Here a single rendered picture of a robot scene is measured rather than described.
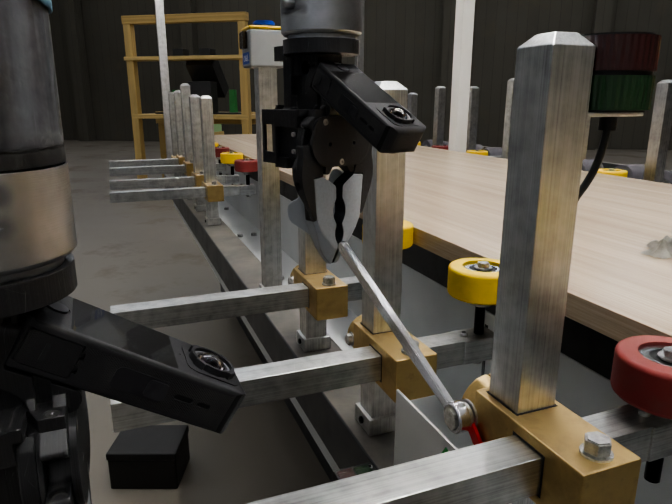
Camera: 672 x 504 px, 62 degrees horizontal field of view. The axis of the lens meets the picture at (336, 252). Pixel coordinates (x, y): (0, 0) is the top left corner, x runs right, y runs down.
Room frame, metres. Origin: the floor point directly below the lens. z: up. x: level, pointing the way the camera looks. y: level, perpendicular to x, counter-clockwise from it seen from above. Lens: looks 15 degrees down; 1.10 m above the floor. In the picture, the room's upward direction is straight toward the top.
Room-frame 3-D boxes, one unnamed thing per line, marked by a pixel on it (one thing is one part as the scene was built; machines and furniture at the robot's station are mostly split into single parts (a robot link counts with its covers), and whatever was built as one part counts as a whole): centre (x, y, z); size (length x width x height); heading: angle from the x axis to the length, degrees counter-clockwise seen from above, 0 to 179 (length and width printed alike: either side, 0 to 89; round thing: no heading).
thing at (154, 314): (0.79, 0.10, 0.80); 0.44 x 0.03 x 0.04; 111
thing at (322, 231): (0.55, 0.03, 0.98); 0.06 x 0.03 x 0.09; 41
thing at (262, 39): (1.10, 0.13, 1.18); 0.07 x 0.07 x 0.08; 21
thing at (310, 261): (0.86, 0.04, 0.88); 0.04 x 0.04 x 0.48; 21
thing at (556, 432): (0.37, -0.16, 0.84); 0.14 x 0.06 x 0.05; 21
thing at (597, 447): (0.32, -0.17, 0.88); 0.02 x 0.02 x 0.01
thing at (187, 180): (1.95, 0.56, 0.81); 0.44 x 0.03 x 0.04; 111
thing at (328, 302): (0.84, 0.03, 0.81); 0.14 x 0.06 x 0.05; 21
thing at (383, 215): (0.62, -0.05, 0.87); 0.04 x 0.04 x 0.48; 21
